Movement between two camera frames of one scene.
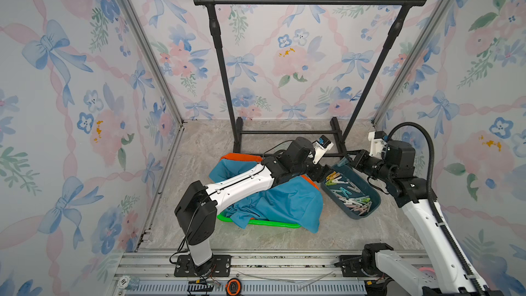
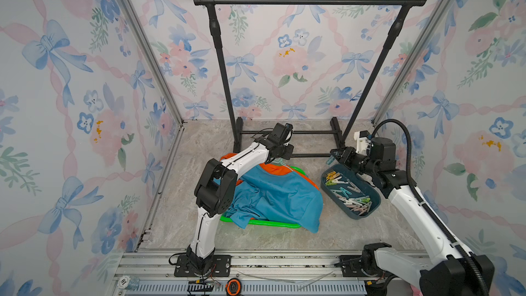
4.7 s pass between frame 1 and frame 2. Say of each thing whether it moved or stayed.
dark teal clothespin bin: stayed
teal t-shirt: stayed
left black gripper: moved
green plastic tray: stayed
